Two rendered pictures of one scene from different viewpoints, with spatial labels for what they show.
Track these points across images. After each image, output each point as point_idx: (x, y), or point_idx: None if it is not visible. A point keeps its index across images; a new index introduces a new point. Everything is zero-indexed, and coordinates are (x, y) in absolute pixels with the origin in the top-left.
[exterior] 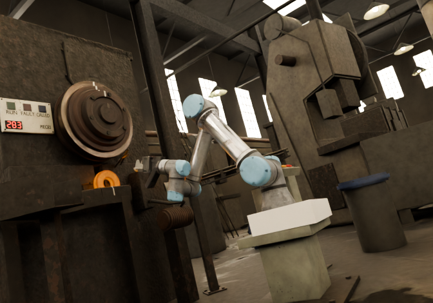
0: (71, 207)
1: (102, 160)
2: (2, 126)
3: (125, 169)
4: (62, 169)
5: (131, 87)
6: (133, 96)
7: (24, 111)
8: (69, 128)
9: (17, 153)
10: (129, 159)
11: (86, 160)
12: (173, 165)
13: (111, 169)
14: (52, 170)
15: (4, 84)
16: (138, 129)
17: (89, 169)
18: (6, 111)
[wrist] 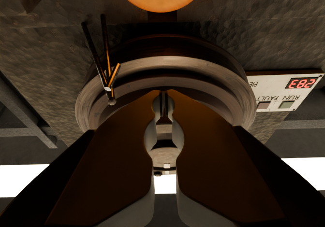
0: None
1: (155, 36)
2: (319, 80)
3: (61, 8)
4: (271, 7)
5: (71, 140)
6: (66, 133)
7: (271, 100)
8: (248, 107)
9: (322, 36)
10: (46, 31)
11: (176, 25)
12: None
13: (117, 6)
14: (301, 5)
15: (272, 120)
16: (40, 93)
17: (190, 6)
18: (297, 98)
